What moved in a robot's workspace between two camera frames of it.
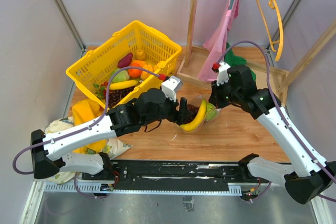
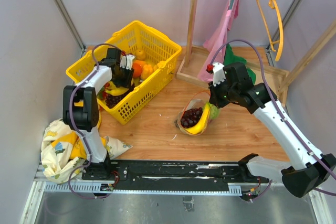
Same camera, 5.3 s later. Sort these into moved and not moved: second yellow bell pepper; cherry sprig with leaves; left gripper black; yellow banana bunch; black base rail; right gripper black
Moved: yellow banana bunch; left gripper black
Not moved: black base rail; second yellow bell pepper; right gripper black; cherry sprig with leaves
